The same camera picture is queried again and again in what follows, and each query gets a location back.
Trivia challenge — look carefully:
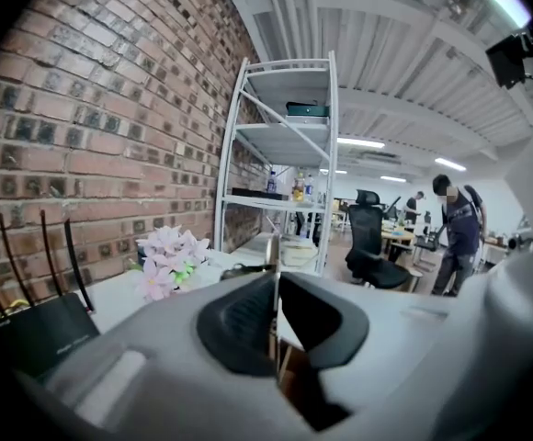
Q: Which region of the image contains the pink artificial flower bunch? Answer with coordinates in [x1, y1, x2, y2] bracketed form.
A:
[130, 225, 212, 303]

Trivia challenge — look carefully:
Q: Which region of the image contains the black flat tray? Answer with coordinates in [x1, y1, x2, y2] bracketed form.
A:
[232, 187, 290, 202]

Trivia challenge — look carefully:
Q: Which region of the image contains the white metal shelf rack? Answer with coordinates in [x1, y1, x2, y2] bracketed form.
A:
[213, 51, 341, 278]

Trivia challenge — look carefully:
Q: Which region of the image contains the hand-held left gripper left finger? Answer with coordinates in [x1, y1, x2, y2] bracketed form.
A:
[16, 271, 316, 441]

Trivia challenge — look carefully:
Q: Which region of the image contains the round wooden table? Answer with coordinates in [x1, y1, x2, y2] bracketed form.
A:
[380, 227, 417, 253]

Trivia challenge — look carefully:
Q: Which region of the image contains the brown wooden container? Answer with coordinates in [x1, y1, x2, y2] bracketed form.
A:
[277, 335, 314, 408]

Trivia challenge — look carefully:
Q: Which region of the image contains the black mesh office chair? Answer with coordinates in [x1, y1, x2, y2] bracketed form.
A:
[343, 189, 414, 290]

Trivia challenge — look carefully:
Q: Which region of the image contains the yellow drink bottle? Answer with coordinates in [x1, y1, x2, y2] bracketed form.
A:
[292, 171, 307, 203]

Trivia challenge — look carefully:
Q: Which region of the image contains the black router with antennas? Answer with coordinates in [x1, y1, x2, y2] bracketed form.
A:
[0, 209, 102, 380]

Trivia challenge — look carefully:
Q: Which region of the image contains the dark green flat box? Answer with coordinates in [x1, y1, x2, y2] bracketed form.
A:
[285, 101, 332, 118]

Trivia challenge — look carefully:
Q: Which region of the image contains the black mounted camera device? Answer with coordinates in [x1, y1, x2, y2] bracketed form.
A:
[484, 31, 533, 91]

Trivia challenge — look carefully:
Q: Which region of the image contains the white flat box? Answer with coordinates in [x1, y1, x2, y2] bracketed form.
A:
[285, 115, 331, 127]

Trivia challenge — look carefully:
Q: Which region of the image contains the small black office chair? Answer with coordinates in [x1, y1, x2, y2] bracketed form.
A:
[412, 223, 448, 271]

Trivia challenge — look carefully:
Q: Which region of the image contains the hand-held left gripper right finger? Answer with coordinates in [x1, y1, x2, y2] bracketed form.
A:
[278, 241, 533, 441]

